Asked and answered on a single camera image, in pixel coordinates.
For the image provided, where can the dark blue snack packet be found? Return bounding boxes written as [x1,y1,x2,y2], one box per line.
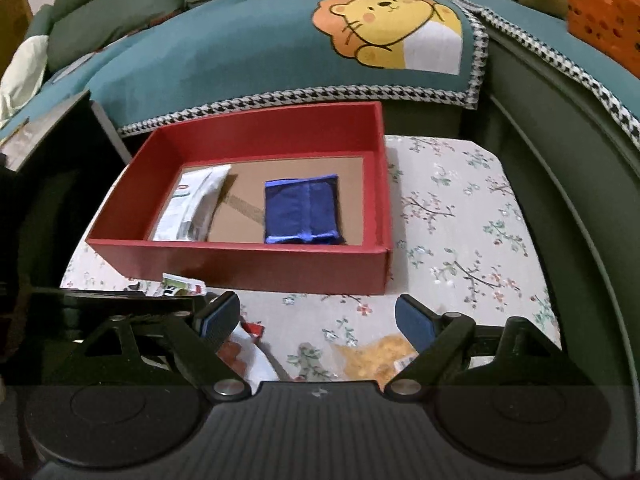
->
[264,174,344,245]

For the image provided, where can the orange plastic basket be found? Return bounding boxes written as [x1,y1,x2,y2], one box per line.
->
[566,0,639,77]

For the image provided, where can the white cloth on sofa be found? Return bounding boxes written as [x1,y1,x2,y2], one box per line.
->
[1,35,49,127]

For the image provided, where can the white grey snack pouch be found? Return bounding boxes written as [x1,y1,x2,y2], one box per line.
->
[151,165,231,242]

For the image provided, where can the floral tablecloth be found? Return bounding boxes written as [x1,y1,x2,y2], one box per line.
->
[60,134,562,384]

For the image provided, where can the red yellow snack packet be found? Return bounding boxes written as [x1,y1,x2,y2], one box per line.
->
[217,323,279,390]

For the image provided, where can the red cardboard box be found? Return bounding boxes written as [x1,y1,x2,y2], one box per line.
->
[87,102,392,295]

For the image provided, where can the green sofa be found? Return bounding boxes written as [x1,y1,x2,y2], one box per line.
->
[40,0,639,387]

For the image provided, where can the black side table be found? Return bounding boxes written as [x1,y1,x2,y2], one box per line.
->
[1,91,131,289]

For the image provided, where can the clear bag yellow crackers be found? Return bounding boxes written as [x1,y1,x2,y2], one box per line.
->
[332,334,418,390]

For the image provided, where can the teal lion sofa cover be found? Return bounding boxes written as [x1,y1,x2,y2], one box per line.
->
[0,0,640,151]

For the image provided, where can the white Kapron wafer packet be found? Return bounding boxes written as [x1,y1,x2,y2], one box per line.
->
[125,273,207,297]

